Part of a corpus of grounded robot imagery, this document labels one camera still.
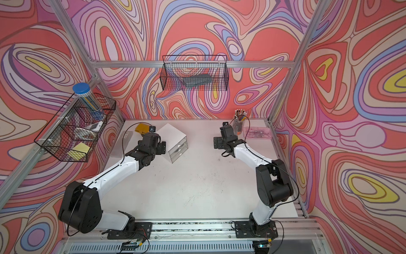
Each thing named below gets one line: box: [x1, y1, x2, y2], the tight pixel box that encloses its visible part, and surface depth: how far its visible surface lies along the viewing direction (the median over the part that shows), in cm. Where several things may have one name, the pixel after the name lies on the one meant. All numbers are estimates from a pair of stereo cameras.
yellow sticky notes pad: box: [72, 141, 91, 154], surface depth 76 cm
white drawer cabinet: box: [156, 123, 189, 164], surface depth 97 cm
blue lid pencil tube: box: [72, 82, 105, 121], surface depth 76 cm
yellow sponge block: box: [134, 123, 150, 135], surface depth 109 cm
